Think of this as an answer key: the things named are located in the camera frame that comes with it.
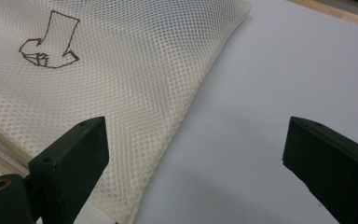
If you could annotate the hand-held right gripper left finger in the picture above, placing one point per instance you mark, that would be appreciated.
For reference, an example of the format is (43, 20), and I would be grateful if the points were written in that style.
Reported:
(71, 168)

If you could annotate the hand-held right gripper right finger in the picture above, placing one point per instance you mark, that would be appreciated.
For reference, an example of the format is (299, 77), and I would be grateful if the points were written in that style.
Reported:
(335, 168)

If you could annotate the white mesh laundry bag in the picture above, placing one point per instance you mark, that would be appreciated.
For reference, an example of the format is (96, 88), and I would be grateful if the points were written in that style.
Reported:
(121, 87)

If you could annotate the white table cover sheet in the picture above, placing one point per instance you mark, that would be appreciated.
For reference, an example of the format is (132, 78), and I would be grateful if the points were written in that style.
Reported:
(261, 93)

